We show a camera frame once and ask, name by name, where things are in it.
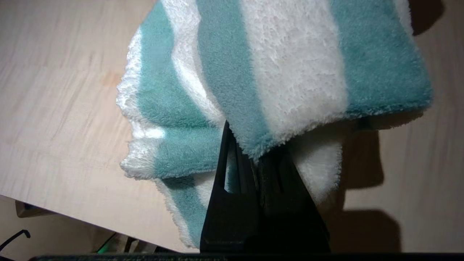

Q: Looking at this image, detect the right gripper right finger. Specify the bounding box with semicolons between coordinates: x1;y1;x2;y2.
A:
257;144;331;254

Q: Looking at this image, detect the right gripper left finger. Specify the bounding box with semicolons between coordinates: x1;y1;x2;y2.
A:
200;120;260;254

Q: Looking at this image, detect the black cable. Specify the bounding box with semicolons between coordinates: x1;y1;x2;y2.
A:
0;229;31;253

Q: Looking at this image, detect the teal and white striped cloth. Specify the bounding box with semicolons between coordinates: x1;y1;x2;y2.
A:
116;0;434;249

